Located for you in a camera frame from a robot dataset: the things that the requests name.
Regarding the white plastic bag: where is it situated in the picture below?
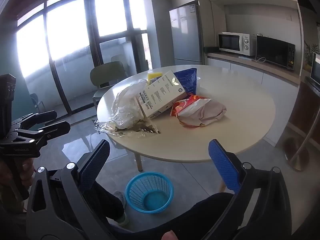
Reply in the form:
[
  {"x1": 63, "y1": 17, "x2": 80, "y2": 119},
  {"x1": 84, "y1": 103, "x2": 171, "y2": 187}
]
[{"x1": 110, "y1": 79, "x2": 150, "y2": 130}]

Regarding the round white table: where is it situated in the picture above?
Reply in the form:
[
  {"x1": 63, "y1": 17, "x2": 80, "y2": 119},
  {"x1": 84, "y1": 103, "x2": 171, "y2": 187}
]
[{"x1": 96, "y1": 64, "x2": 276, "y2": 192}]

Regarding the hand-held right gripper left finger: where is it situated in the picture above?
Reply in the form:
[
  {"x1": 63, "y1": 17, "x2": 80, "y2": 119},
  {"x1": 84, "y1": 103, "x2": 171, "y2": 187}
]
[{"x1": 26, "y1": 139, "x2": 114, "y2": 235}]

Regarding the white kitchen counter cabinet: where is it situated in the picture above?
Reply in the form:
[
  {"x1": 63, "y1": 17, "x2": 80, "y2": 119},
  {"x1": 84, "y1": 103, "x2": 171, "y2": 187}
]
[{"x1": 204, "y1": 51, "x2": 304, "y2": 148}]

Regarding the dark metal-frame chair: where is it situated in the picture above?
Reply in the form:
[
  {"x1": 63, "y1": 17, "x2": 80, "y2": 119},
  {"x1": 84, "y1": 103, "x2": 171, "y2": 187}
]
[{"x1": 29, "y1": 93, "x2": 47, "y2": 117}]

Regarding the yellow sponge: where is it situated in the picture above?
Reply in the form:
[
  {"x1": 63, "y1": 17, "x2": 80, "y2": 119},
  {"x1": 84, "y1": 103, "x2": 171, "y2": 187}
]
[{"x1": 147, "y1": 72, "x2": 163, "y2": 85}]

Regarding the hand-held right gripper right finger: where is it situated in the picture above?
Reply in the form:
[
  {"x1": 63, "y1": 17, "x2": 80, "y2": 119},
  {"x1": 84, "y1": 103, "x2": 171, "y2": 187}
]
[{"x1": 208, "y1": 139, "x2": 293, "y2": 238}]

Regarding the silver framed monitor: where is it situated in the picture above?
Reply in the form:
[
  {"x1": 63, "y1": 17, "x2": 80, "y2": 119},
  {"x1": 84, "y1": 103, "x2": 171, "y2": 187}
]
[{"x1": 309, "y1": 52, "x2": 320, "y2": 87}]

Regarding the blue packet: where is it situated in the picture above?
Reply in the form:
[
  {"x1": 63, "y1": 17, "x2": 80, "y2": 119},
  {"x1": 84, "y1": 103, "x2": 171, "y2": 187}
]
[{"x1": 173, "y1": 67, "x2": 198, "y2": 96}]

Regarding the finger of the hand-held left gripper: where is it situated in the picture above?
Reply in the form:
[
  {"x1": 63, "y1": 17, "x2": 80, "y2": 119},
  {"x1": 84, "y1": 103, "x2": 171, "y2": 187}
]
[
  {"x1": 22, "y1": 121, "x2": 71, "y2": 143},
  {"x1": 11, "y1": 110, "x2": 58, "y2": 130}
]

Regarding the white cardboard box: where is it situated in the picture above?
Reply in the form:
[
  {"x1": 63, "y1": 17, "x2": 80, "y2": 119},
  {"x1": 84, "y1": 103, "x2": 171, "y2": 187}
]
[{"x1": 137, "y1": 70, "x2": 187, "y2": 118}]

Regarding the blue plastic waste basket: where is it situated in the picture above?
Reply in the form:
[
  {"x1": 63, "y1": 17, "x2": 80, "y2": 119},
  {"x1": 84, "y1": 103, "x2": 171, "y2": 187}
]
[{"x1": 125, "y1": 171, "x2": 175, "y2": 214}]

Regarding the white microwave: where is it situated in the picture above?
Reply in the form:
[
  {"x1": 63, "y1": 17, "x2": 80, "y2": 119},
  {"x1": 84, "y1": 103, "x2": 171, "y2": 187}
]
[{"x1": 218, "y1": 32, "x2": 257, "y2": 57}]

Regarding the black framed glass window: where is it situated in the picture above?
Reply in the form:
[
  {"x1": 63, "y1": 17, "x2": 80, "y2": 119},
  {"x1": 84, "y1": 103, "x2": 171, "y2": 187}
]
[{"x1": 0, "y1": 0, "x2": 155, "y2": 120}]

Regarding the person's left hand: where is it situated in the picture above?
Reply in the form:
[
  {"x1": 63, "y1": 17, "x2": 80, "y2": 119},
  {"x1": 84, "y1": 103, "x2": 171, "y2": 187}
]
[{"x1": 0, "y1": 159, "x2": 35, "y2": 193}]

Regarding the black microwave oven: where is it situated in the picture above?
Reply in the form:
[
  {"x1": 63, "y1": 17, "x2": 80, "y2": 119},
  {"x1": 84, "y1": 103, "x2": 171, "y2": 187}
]
[{"x1": 255, "y1": 35, "x2": 296, "y2": 70}]

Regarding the grey shoe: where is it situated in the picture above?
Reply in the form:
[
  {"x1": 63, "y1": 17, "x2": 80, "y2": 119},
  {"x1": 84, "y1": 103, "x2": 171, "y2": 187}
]
[{"x1": 113, "y1": 191, "x2": 131, "y2": 227}]

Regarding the green plant wall picture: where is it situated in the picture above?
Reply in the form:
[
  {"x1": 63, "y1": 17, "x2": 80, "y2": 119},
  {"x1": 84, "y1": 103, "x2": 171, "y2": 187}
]
[{"x1": 303, "y1": 22, "x2": 320, "y2": 71}]

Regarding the green chair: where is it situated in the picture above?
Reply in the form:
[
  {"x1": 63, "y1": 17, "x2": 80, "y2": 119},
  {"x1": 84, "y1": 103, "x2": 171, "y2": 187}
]
[{"x1": 89, "y1": 61, "x2": 130, "y2": 107}]

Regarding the silver refrigerator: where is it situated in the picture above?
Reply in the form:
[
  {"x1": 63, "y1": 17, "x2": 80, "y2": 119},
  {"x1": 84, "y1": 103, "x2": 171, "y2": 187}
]
[{"x1": 169, "y1": 4, "x2": 204, "y2": 68}]

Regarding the steel pedestal stand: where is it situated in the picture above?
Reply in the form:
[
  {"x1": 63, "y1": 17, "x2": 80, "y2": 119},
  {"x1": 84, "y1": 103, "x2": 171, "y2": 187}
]
[{"x1": 285, "y1": 84, "x2": 320, "y2": 172}]

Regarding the orange snack bag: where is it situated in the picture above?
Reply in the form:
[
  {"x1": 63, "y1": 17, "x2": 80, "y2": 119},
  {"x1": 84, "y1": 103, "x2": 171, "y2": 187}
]
[{"x1": 170, "y1": 94, "x2": 227, "y2": 128}]

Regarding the clear plastic wrapper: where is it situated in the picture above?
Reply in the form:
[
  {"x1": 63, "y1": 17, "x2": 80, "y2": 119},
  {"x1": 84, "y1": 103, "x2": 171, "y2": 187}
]
[{"x1": 94, "y1": 119, "x2": 161, "y2": 137}]

